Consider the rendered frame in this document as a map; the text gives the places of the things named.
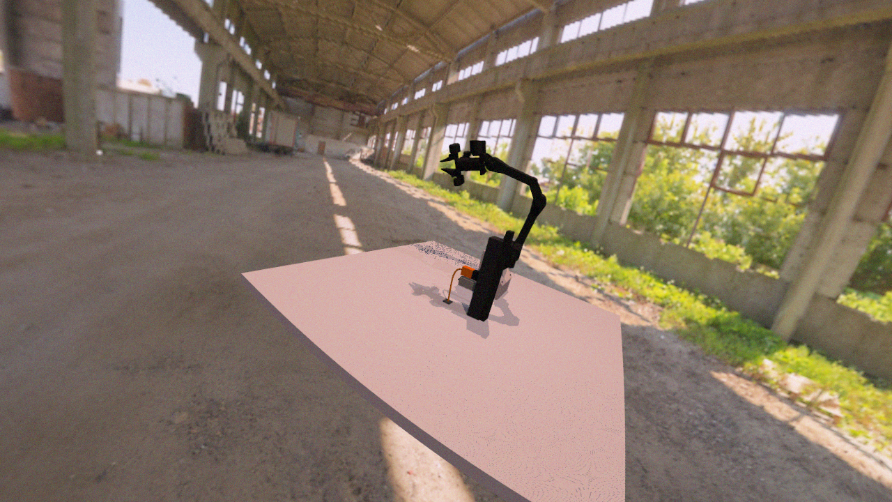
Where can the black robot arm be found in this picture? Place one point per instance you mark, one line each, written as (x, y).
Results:
(493, 164)

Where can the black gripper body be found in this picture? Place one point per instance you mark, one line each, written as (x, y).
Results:
(460, 163)

